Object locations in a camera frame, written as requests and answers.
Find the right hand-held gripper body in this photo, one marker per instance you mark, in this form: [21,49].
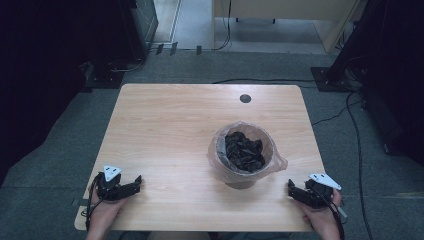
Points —
[318,194]

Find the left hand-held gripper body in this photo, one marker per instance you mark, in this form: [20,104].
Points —
[111,190]

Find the person's left hand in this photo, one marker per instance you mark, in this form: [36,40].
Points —
[108,208]

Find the person's right hand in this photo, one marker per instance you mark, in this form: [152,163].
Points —
[320,216]

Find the grey round trash bin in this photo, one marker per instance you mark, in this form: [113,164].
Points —
[240,181]

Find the crumpled black plastic bag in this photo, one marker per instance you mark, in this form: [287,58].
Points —
[245,151]

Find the dark round table grommet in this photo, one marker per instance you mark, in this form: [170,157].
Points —
[245,98]

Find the small dark floor wedge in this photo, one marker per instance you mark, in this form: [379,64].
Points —
[173,48]
[199,50]
[159,49]

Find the dark curtain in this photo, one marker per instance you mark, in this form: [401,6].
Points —
[50,66]

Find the dark equipment rack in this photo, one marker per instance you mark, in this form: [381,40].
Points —
[390,66]

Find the dark glass-fronted cabinet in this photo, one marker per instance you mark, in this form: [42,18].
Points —
[146,20]

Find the black stand base plate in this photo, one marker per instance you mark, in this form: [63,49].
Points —
[321,80]
[106,80]

